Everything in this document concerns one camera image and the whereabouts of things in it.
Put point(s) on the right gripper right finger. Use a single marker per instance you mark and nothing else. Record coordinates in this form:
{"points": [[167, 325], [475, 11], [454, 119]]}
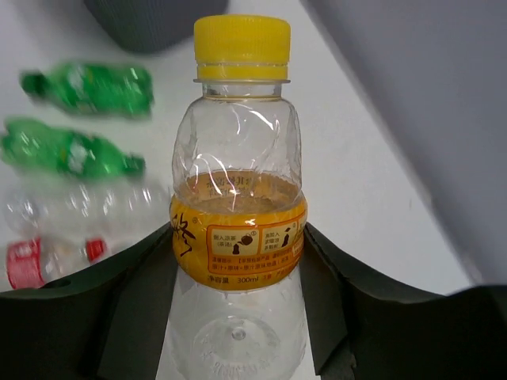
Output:
{"points": [[366, 325]]}

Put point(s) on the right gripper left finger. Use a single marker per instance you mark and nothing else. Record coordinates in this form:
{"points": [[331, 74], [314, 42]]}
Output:
{"points": [[105, 322]]}

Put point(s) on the clear bottle yellow label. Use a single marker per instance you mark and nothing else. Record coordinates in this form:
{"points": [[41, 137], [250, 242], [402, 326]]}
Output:
{"points": [[238, 210]]}

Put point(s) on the green bottle bin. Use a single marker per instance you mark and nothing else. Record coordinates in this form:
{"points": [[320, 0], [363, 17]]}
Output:
{"points": [[85, 88]]}

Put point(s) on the grey bin with beige rim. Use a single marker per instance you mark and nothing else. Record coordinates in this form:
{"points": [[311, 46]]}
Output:
{"points": [[151, 26]]}

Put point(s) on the clear bottle red label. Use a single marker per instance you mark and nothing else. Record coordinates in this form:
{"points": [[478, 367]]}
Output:
{"points": [[36, 262]]}

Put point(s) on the clear bottle with white cap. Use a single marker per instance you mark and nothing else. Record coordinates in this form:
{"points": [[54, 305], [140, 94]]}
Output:
{"points": [[114, 208]]}

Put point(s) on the green bottle with green cap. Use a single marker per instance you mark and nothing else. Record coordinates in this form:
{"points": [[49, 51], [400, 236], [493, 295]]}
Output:
{"points": [[29, 144]]}

